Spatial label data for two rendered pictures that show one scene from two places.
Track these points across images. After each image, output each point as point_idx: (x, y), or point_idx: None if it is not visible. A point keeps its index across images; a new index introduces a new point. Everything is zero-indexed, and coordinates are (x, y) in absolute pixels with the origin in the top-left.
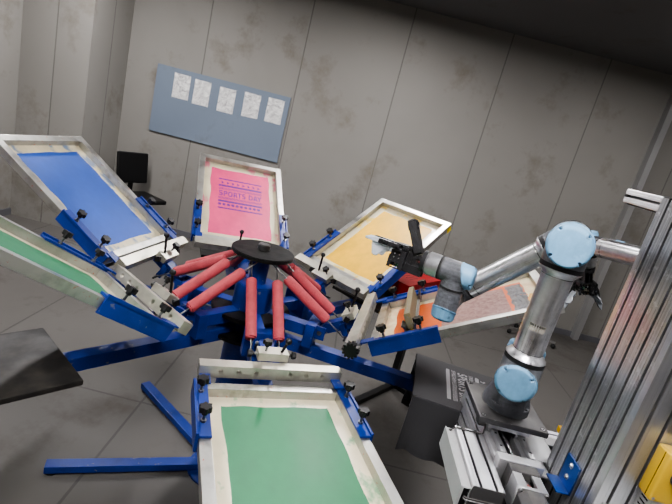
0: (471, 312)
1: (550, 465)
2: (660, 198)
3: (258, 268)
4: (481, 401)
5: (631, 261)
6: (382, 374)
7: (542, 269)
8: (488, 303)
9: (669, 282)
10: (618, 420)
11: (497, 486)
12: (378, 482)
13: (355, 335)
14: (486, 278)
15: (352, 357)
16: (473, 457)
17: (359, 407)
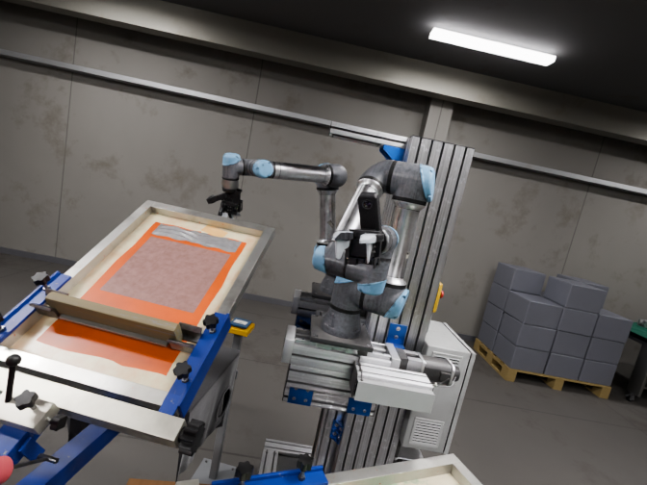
0: (186, 277)
1: (371, 341)
2: (375, 132)
3: None
4: (347, 340)
5: (306, 177)
6: (101, 440)
7: (410, 208)
8: (180, 259)
9: (440, 193)
10: (428, 283)
11: (421, 374)
12: (382, 480)
13: (159, 417)
14: None
15: (199, 443)
16: (397, 376)
17: (304, 464)
